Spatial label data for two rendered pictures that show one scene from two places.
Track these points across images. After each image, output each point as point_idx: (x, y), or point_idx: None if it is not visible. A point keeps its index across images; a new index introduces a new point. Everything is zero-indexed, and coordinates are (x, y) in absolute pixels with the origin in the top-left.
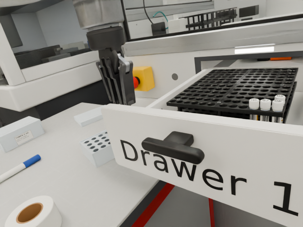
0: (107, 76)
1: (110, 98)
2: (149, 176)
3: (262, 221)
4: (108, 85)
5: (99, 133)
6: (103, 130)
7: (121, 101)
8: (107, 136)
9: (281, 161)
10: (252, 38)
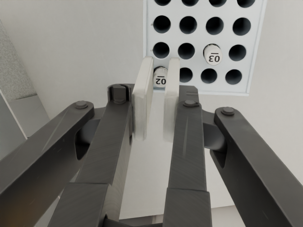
0: (166, 193)
1: (223, 112)
2: (14, 5)
3: None
4: (239, 164)
5: (262, 4)
6: (262, 20)
7: (106, 111)
8: (212, 10)
9: None
10: None
